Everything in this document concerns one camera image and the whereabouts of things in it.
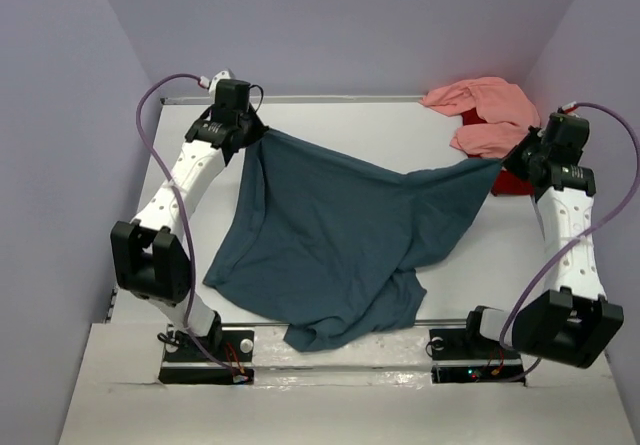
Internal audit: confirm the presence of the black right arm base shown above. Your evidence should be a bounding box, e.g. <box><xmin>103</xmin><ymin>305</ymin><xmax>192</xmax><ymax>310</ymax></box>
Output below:
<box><xmin>425</xmin><ymin>307</ymin><xmax>526</xmax><ymax>384</ymax></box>

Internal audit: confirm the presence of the pink t shirt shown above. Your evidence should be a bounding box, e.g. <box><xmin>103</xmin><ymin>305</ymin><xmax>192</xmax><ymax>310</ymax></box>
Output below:
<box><xmin>420</xmin><ymin>77</ymin><xmax>541</xmax><ymax>158</ymax></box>

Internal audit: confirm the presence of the metal left side rail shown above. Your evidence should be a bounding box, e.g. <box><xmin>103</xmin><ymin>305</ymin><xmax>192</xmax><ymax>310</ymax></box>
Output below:
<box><xmin>103</xmin><ymin>285</ymin><xmax>119</xmax><ymax>324</ymax></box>

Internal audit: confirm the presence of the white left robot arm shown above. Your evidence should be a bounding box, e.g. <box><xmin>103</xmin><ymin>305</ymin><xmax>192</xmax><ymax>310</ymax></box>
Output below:
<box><xmin>110</xmin><ymin>70</ymin><xmax>267</xmax><ymax>360</ymax></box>

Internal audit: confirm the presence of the metal back table rail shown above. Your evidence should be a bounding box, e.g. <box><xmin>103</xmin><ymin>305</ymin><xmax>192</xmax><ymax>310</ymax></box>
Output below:
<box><xmin>160</xmin><ymin>95</ymin><xmax>421</xmax><ymax>106</ymax></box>

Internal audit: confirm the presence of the red t shirt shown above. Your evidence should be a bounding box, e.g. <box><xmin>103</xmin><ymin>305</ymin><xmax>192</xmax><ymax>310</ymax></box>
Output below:
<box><xmin>461</xmin><ymin>108</ymin><xmax>534</xmax><ymax>197</ymax></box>

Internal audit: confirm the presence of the metal table rail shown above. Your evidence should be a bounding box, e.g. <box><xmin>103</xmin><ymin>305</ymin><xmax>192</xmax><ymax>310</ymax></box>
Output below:
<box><xmin>222</xmin><ymin>318</ymin><xmax>466</xmax><ymax>328</ymax></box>
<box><xmin>160</xmin><ymin>95</ymin><xmax>421</xmax><ymax>106</ymax></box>

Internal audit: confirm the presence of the teal blue t shirt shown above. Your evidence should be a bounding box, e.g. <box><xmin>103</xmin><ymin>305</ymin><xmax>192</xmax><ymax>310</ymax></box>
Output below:
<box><xmin>204</xmin><ymin>130</ymin><xmax>501</xmax><ymax>352</ymax></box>

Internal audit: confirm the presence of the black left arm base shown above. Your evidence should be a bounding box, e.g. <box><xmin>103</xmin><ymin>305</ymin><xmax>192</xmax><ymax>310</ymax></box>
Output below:
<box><xmin>157</xmin><ymin>325</ymin><xmax>255</xmax><ymax>386</ymax></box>

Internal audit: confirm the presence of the metal front table rail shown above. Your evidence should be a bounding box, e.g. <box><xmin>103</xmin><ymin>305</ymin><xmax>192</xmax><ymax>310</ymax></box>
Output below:
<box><xmin>222</xmin><ymin>318</ymin><xmax>466</xmax><ymax>328</ymax></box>

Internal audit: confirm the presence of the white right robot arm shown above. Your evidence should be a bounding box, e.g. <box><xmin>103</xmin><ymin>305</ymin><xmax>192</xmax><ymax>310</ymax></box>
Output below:
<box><xmin>460</xmin><ymin>111</ymin><xmax>624</xmax><ymax>369</ymax></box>

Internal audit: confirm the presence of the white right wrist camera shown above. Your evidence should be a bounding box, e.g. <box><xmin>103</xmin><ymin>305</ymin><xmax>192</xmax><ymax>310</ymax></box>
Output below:
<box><xmin>557</xmin><ymin>101</ymin><xmax>579</xmax><ymax>117</ymax></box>

